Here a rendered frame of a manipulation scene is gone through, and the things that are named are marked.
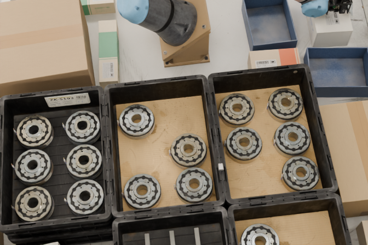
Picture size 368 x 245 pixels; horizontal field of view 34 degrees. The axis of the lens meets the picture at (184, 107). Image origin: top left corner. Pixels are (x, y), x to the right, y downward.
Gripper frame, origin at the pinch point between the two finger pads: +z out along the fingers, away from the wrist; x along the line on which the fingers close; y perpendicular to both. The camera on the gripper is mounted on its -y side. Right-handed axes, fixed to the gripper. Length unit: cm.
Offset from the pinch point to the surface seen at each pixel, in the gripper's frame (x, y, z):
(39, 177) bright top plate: -93, 57, -10
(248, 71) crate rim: -31.9, 31.0, -16.8
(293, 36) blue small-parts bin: -12.6, 7.4, 2.3
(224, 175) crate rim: -42, 62, -16
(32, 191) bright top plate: -95, 61, -10
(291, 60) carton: -15.5, 19.0, -1.3
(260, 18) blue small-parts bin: -22.1, -3.0, 5.9
